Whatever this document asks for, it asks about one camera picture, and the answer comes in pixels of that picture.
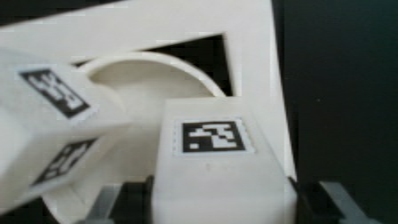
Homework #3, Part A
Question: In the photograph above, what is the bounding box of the white front wall bar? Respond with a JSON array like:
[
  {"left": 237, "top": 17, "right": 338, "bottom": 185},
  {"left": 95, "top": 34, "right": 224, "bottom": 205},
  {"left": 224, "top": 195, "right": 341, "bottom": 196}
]
[{"left": 228, "top": 0, "right": 297, "bottom": 178}]

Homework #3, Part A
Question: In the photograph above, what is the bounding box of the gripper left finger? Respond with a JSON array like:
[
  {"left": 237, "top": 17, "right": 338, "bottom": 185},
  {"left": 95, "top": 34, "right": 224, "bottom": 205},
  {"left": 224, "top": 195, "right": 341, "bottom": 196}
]
[{"left": 77, "top": 176, "right": 155, "bottom": 224}]

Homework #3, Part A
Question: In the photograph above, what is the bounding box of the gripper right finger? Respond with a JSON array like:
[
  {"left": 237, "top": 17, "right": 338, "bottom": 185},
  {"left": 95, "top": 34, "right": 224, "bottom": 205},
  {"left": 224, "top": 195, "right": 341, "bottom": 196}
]
[{"left": 288, "top": 178, "right": 381, "bottom": 224}]

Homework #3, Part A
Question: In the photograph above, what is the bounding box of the white right wall bar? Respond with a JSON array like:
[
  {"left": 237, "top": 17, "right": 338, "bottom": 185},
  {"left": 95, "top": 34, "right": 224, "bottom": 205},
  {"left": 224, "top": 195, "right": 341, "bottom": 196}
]
[{"left": 0, "top": 0, "right": 278, "bottom": 64}]

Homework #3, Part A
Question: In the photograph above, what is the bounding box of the white wall bar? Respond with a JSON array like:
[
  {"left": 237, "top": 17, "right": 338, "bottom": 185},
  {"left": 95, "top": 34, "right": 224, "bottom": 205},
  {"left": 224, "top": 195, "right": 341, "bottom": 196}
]
[
  {"left": 228, "top": 0, "right": 297, "bottom": 178},
  {"left": 0, "top": 0, "right": 278, "bottom": 64}
]

